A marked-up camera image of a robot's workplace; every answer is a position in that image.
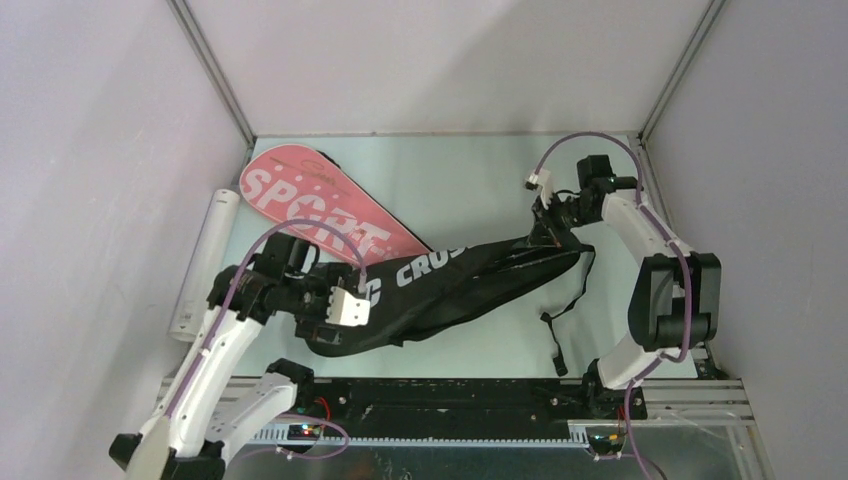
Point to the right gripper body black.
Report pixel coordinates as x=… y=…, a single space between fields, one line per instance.
x=561 y=217

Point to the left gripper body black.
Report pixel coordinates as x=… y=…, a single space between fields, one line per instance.
x=309 y=298

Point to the black racket bag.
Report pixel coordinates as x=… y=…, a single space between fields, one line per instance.
x=417 y=297

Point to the pink SPORT racket bag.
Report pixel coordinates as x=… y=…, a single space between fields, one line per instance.
x=293 y=181

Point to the white shuttlecock tube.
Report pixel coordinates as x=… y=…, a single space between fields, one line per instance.
x=204 y=265

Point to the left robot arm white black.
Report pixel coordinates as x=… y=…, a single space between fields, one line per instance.
x=188 y=436

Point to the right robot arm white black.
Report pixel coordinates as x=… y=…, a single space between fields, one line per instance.
x=675 y=300

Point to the left controller board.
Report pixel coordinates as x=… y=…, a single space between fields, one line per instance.
x=303 y=433

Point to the controller board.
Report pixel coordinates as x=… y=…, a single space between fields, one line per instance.
x=607 y=445
x=303 y=433

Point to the right controller board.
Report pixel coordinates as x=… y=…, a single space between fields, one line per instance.
x=607 y=445

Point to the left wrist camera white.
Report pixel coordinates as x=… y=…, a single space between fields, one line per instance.
x=346 y=310

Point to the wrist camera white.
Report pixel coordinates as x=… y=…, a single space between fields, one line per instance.
x=346 y=310
x=540 y=182

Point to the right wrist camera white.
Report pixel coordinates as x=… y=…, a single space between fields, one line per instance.
x=540 y=182

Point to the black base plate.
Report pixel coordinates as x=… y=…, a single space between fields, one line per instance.
x=385 y=409

